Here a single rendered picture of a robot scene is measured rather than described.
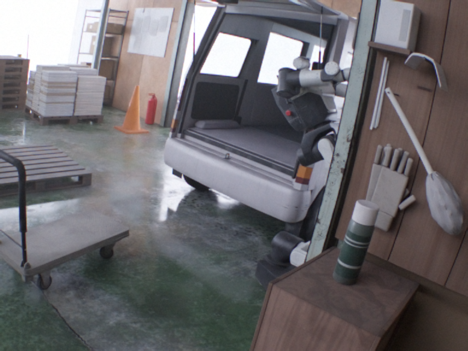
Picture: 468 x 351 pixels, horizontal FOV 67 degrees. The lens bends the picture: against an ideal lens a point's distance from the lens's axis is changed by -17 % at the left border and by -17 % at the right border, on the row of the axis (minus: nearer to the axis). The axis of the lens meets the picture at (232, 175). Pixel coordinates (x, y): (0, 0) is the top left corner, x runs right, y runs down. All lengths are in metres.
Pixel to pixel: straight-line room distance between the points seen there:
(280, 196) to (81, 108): 4.22
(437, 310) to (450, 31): 0.82
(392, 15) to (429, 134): 0.32
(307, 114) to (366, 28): 1.23
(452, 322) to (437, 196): 0.50
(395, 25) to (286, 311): 0.75
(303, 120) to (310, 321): 1.54
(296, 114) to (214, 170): 1.10
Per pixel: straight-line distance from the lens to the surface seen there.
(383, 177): 1.10
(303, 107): 2.29
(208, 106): 3.88
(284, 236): 2.54
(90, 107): 6.53
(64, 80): 6.22
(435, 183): 0.98
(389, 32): 1.06
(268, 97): 4.52
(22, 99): 7.39
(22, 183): 1.93
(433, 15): 1.11
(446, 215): 0.98
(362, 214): 0.96
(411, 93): 1.09
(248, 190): 3.02
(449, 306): 1.31
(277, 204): 2.90
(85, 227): 2.59
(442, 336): 1.36
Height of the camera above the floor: 1.34
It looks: 16 degrees down
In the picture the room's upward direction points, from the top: 11 degrees clockwise
